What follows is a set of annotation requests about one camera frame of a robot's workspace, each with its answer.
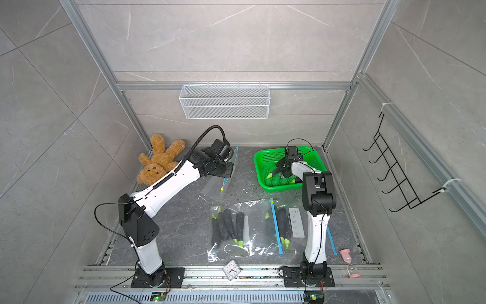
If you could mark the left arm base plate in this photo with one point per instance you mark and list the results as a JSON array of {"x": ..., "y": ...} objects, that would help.
[{"x": 160, "y": 279}]

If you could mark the small white clock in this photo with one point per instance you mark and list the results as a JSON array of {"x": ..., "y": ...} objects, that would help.
[{"x": 231, "y": 270}]

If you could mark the clear zip-top bag blue zipper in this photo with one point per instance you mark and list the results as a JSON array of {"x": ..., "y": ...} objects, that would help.
[{"x": 292, "y": 228}]

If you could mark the white wire wall basket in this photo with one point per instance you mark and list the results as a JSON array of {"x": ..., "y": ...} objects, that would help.
[{"x": 225, "y": 101}]

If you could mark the black wall hook rack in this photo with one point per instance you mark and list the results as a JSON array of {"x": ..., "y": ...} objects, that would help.
[{"x": 396, "y": 172}]

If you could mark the brown teddy bear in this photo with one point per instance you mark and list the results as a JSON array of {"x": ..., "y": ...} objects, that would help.
[{"x": 162, "y": 161}]

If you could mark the dark eggplant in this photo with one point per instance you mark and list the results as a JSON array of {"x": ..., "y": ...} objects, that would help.
[{"x": 284, "y": 226}]

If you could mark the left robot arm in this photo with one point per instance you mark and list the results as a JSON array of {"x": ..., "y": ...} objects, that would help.
[{"x": 136, "y": 211}]

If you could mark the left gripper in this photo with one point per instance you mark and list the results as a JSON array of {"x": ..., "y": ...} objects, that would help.
[{"x": 230, "y": 170}]

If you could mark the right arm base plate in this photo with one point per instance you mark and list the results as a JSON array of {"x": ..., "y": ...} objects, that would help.
[{"x": 294, "y": 277}]

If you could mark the green plastic basket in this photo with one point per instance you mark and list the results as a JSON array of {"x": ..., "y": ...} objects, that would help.
[{"x": 265, "y": 163}]

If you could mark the pink sand timer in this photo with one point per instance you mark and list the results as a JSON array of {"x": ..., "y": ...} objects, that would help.
[{"x": 351, "y": 269}]

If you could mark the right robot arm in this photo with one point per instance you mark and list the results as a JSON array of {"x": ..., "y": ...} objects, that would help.
[{"x": 318, "y": 200}]

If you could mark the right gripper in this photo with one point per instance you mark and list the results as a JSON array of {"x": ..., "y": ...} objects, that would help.
[{"x": 281, "y": 164}]

